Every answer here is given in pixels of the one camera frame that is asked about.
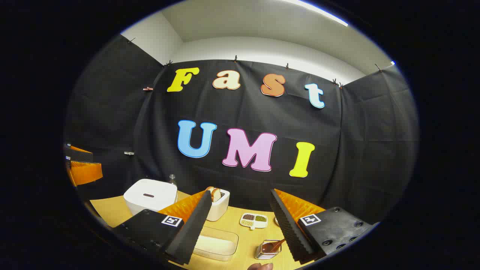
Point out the white divided grain dish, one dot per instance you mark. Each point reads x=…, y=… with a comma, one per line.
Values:
x=253, y=225

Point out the white rice cooker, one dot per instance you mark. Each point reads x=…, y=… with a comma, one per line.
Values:
x=150, y=202

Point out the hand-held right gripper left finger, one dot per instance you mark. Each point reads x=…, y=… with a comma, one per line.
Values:
x=191, y=232

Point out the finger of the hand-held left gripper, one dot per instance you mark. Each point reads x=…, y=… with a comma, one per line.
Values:
x=86, y=172
x=80, y=155

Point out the black backdrop cloth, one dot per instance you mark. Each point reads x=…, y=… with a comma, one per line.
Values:
x=356, y=150

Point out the small glass bottle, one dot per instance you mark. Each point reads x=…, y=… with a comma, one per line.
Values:
x=172, y=180

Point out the brown wooden spoon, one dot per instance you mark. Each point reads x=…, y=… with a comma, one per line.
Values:
x=272, y=246

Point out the clear plastic container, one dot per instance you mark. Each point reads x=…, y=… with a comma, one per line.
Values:
x=234, y=234

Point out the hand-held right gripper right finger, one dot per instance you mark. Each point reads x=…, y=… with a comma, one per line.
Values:
x=288, y=228

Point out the clear chopstick holder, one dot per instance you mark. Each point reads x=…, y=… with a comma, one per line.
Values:
x=262, y=255

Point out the white toaster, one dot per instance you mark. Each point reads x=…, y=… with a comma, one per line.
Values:
x=221, y=206

